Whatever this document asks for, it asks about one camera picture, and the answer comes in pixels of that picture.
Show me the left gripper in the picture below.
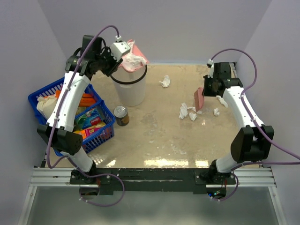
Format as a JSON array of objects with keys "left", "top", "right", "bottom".
[{"left": 95, "top": 46, "right": 123, "bottom": 77}]

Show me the pink hand brush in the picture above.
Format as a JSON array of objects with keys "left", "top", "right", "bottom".
[{"left": 194, "top": 87, "right": 204, "bottom": 111}]

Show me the pink dustpan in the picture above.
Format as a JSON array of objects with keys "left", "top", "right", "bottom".
[{"left": 120, "top": 39, "right": 149, "bottom": 73}]

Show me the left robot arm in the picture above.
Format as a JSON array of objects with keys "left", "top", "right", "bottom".
[{"left": 37, "top": 35, "right": 130, "bottom": 184}]

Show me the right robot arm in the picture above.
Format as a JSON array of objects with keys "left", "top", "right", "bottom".
[{"left": 201, "top": 62, "right": 274, "bottom": 184}]

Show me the white bin with black rim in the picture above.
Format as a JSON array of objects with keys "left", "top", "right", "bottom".
[{"left": 111, "top": 65, "right": 148, "bottom": 106}]

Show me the small white paper scrap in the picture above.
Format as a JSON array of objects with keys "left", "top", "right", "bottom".
[{"left": 187, "top": 106, "right": 202, "bottom": 121}]

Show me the twisted white paper scrap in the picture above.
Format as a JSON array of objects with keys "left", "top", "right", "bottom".
[{"left": 179, "top": 103, "right": 188, "bottom": 120}]

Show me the orange box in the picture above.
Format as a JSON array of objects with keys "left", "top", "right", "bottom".
[{"left": 54, "top": 90, "right": 97, "bottom": 106}]

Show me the large crumpled white paper scrap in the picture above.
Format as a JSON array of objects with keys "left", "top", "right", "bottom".
[{"left": 159, "top": 75, "right": 171, "bottom": 88}]

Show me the tin can with orange label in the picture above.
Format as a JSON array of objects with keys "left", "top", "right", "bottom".
[{"left": 113, "top": 105, "right": 129, "bottom": 126}]

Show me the blue plastic basket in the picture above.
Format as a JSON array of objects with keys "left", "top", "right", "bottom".
[{"left": 28, "top": 78, "right": 115, "bottom": 153}]

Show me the blue snack packet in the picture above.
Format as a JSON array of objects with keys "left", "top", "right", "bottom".
[{"left": 75, "top": 108, "right": 103, "bottom": 130}]

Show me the yellow pink snack box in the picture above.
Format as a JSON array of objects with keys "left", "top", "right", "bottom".
[{"left": 73, "top": 122, "right": 106, "bottom": 139}]

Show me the beige cloth bag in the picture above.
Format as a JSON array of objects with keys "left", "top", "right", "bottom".
[{"left": 36, "top": 95, "right": 57, "bottom": 119}]

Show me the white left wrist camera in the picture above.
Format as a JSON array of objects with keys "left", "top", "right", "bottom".
[{"left": 110, "top": 35, "right": 131, "bottom": 61}]

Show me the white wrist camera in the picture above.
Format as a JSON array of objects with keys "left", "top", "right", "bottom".
[
  {"left": 110, "top": 35, "right": 131, "bottom": 61},
  {"left": 207, "top": 59, "right": 214, "bottom": 68}
]

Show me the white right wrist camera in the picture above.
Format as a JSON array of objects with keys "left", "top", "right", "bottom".
[{"left": 207, "top": 59, "right": 214, "bottom": 68}]

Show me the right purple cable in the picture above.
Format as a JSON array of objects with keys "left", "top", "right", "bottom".
[{"left": 207, "top": 48, "right": 300, "bottom": 202}]

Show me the purple cable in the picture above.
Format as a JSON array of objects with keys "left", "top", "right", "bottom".
[
  {"left": 207, "top": 48, "right": 300, "bottom": 202},
  {"left": 46, "top": 25, "right": 126, "bottom": 207}
]

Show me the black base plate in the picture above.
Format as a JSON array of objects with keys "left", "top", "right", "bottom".
[{"left": 70, "top": 168, "right": 236, "bottom": 195}]

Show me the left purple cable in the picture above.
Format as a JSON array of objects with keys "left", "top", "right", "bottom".
[{"left": 46, "top": 25, "right": 126, "bottom": 207}]

